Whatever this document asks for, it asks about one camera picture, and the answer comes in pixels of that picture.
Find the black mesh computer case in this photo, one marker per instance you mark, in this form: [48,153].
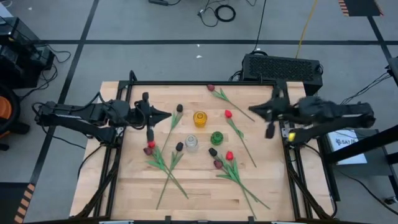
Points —
[280,68]

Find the black artificial tulip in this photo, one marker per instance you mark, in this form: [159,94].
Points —
[179,146]
[179,108]

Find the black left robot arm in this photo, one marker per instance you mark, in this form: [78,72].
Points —
[77,110]

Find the small yellow knob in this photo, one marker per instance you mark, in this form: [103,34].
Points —
[291,136]

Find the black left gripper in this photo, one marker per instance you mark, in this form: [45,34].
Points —
[144,115]

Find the maroon artificial tulip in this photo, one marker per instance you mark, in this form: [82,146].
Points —
[211,87]
[148,151]
[218,164]

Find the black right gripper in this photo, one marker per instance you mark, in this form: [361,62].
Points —
[284,107]

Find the orange black round machine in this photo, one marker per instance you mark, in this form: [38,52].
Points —
[6,113]

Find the white paper sign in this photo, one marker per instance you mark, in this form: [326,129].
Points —
[346,146]

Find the black equipment stack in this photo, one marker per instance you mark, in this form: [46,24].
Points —
[18,53]

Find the yellow glass vase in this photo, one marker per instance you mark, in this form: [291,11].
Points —
[200,119]

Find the red tulips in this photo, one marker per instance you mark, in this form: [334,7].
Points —
[212,152]

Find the green glass vase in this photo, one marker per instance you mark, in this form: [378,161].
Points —
[216,138]

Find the black mat striped edge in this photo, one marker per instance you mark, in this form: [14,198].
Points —
[12,202]
[360,7]

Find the black side cart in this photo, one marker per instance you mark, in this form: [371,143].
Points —
[357,177]

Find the black metal table frame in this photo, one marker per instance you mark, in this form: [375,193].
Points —
[202,83]

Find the clear glass vase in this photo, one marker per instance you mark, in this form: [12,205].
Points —
[191,143]

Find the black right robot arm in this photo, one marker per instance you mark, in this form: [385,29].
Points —
[335,110]

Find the red artificial tulip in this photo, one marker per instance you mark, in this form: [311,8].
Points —
[228,114]
[151,144]
[229,155]

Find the black diagonal bar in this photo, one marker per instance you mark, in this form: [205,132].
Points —
[363,144]

